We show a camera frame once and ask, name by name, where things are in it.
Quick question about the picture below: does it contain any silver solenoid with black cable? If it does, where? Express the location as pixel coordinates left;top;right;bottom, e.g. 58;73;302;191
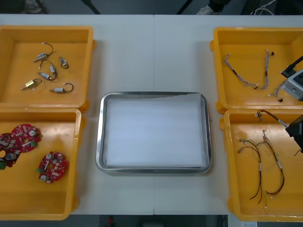
33;42;54;63

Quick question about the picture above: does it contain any blue-white twisted wire harness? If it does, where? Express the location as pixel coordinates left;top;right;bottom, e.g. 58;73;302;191
260;49;276;90
267;80;288;103
223;53;260;90

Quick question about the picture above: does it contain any red-yellow wire harness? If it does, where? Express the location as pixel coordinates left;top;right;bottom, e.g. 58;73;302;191
257;129;285;196

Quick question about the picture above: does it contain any white cable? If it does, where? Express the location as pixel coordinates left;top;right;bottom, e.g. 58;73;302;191
257;0;277;15

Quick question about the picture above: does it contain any brass solenoid with black cable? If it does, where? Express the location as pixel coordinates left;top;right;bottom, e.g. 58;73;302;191
20;78;43;91

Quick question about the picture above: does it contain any red wire harness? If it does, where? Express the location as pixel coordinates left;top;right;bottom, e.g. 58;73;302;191
238;146;263;204

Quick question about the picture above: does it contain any steel tray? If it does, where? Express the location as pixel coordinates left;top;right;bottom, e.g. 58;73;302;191
95;91;213;175

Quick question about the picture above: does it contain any red-black wire harness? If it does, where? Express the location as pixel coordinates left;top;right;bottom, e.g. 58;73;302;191
254;109;289;127

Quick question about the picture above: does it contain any green-yellow wire harness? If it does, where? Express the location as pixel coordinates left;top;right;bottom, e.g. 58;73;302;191
239;139;268;210

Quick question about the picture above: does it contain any group of metal solenoids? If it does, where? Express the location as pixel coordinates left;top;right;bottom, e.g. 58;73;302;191
37;56;74;94

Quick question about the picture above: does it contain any yellow-orange plastic bin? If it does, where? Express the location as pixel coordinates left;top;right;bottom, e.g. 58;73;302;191
0;25;97;113
219;108;303;223
0;107;87;221
210;26;303;113

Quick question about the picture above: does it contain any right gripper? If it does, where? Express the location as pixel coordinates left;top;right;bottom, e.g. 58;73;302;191
285;115;303;149

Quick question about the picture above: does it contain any white sheet liner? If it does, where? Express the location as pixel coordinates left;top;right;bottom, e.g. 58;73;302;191
105;94;206;167

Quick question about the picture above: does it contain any black chair leg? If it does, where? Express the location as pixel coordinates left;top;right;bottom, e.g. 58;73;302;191
176;0;194;15
81;0;101;15

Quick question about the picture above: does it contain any person's foot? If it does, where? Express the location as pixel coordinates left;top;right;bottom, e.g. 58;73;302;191
196;5;220;15

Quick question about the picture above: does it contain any round red circuit board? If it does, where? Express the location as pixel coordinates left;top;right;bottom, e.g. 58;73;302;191
36;151;69;184
0;132;23;170
10;123;42;154

